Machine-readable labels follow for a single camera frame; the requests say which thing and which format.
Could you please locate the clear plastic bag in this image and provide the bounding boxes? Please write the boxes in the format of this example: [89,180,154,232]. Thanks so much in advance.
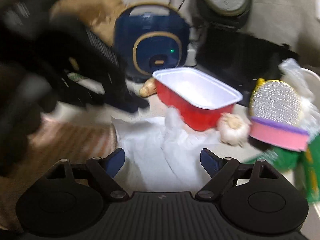
[112,108,220,193]

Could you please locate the red white plastic tray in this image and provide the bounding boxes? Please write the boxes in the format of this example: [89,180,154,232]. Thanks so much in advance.
[152,67,243,132]

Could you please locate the green snack bag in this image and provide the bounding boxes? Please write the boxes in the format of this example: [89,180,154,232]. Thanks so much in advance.
[245,136,319,203]

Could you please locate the garlic bulb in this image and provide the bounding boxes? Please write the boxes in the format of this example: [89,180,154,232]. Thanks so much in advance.
[217,113,251,147]

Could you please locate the pink striped cloth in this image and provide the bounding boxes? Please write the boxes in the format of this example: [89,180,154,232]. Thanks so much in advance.
[23,118,117,166]

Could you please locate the round wooden cutting board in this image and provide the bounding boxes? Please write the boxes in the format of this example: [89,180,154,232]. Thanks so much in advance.
[50,0,126,47]

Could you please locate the pink purple sponge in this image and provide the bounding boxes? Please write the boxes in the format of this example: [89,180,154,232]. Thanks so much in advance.
[249,116,309,152]

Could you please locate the yellow-rimmed round scrubber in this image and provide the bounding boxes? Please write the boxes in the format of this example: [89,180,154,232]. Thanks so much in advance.
[249,79,302,126]

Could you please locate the ginger root piece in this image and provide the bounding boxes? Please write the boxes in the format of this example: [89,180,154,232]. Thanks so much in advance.
[139,77,157,98]

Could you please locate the navy blue rice cooker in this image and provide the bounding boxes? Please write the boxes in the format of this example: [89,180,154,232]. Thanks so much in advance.
[113,2,190,83]

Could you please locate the black rice cooker open lid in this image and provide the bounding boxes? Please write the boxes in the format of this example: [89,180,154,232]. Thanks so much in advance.
[196,0,298,87]

